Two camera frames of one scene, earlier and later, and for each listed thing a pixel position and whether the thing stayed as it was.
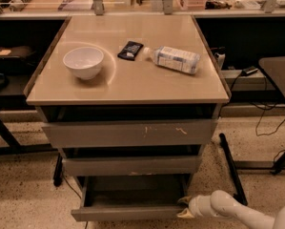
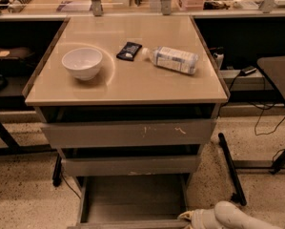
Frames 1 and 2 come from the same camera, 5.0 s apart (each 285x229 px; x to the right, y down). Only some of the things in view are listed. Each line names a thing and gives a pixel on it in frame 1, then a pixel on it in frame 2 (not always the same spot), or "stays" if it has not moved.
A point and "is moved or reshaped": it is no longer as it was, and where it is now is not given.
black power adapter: [249, 71] stays
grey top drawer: [141, 134] stays
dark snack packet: [131, 51] stays
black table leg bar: [232, 171] stays
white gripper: [194, 206] -> [199, 219]
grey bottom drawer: [130, 197] is moved or reshaped
